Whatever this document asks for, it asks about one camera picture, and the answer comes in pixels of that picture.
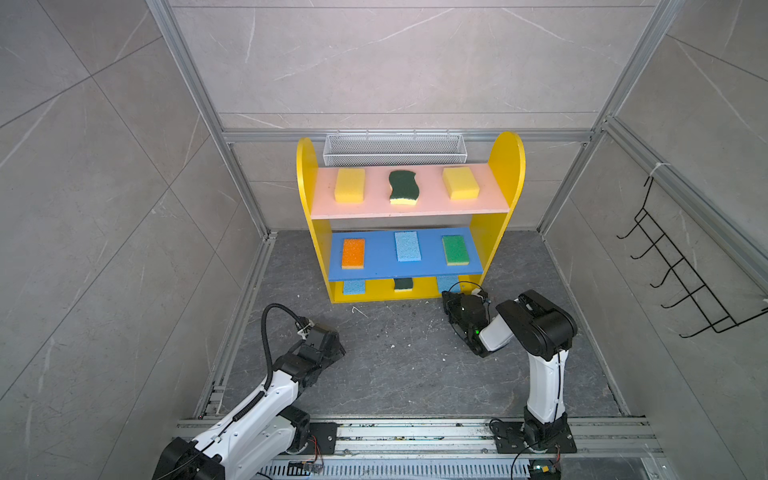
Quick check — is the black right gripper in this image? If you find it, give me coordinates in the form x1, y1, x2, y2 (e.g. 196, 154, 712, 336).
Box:
442, 291, 473, 340

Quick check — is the blue sponge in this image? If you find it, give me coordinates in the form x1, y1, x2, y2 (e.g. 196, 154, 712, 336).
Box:
394, 231, 422, 262
342, 280, 366, 296
436, 275, 462, 294

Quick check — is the bright green sponge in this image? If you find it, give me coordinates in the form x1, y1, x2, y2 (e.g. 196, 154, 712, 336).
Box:
442, 235, 470, 266

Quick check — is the dark green sponge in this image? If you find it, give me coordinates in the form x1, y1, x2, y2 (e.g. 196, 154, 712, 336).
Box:
388, 170, 420, 206
394, 278, 414, 292

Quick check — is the orange sponge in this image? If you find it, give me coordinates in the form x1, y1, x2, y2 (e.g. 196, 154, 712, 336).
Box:
341, 238, 365, 270

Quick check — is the yellow sponge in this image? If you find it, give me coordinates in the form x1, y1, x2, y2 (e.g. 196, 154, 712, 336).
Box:
442, 167, 480, 201
334, 168, 366, 204

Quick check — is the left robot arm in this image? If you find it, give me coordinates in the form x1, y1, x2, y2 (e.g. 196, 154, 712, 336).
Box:
152, 323, 345, 479

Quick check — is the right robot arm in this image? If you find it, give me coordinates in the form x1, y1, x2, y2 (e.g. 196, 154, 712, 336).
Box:
442, 287, 578, 450

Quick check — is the yellow shelf with coloured boards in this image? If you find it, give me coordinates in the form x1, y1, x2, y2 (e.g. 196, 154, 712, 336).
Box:
296, 132, 526, 303

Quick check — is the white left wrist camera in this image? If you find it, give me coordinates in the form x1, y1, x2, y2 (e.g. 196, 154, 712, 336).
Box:
295, 317, 314, 339

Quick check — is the black corrugated cable left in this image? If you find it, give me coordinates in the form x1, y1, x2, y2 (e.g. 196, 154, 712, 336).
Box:
260, 302, 301, 391

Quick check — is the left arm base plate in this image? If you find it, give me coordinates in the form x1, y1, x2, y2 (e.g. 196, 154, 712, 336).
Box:
300, 422, 339, 457

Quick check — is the aluminium mounting rail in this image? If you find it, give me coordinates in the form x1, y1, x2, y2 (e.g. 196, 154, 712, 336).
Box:
161, 418, 661, 480

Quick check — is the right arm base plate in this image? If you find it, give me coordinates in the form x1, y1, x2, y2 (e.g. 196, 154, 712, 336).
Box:
488, 415, 577, 454

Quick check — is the white wire mesh basket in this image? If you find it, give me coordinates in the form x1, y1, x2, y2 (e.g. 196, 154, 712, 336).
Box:
323, 133, 468, 167

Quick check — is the black wire hook rack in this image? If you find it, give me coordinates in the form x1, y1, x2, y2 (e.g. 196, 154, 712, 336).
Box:
616, 176, 767, 339

